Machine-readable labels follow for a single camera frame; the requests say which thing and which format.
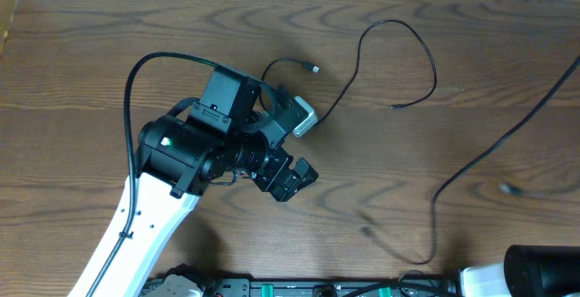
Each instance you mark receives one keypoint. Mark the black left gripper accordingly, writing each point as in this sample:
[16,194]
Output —
[281,177]

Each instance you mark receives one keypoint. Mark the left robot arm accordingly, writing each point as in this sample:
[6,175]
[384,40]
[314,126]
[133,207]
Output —
[238,125]

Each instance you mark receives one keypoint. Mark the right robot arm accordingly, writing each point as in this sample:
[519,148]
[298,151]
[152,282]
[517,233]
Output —
[527,271]

